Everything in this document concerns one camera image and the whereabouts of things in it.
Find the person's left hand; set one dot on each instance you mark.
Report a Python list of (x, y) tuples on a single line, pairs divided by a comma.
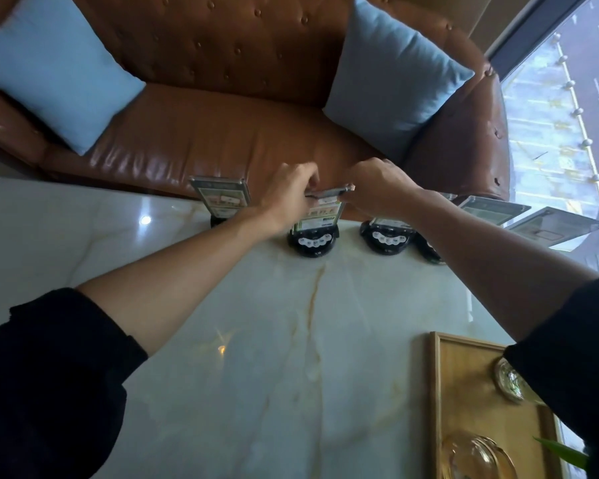
[(287, 194)]

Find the person's right hand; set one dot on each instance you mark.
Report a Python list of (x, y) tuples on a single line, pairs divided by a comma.
[(379, 187)]

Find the acrylic table sign stand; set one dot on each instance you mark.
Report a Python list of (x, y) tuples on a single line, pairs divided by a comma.
[(554, 224), (491, 209), (387, 236), (219, 196), (314, 239)]

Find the person's left forearm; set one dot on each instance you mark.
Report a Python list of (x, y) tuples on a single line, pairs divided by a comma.
[(179, 284)]

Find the person's right forearm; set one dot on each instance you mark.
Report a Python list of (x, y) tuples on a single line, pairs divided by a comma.
[(504, 274)]

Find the person's black sweater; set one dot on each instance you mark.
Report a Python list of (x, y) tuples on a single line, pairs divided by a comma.
[(45, 394)]

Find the brown leather sofa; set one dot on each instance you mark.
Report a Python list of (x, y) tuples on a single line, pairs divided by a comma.
[(204, 134)]

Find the light blue cushion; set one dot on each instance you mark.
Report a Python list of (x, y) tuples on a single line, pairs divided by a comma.
[(389, 79), (50, 69)]

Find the glass window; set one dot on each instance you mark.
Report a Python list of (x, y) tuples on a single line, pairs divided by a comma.
[(544, 119)]

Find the pale marble table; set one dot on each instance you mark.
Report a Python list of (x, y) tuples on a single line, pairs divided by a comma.
[(229, 369)]

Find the wooden tray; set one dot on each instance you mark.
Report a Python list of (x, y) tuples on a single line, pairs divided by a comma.
[(469, 394)]

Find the glass vase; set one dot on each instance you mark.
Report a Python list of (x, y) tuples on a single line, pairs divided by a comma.
[(509, 381)]

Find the amber glass ashtray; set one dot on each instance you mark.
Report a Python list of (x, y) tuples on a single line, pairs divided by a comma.
[(474, 458)]

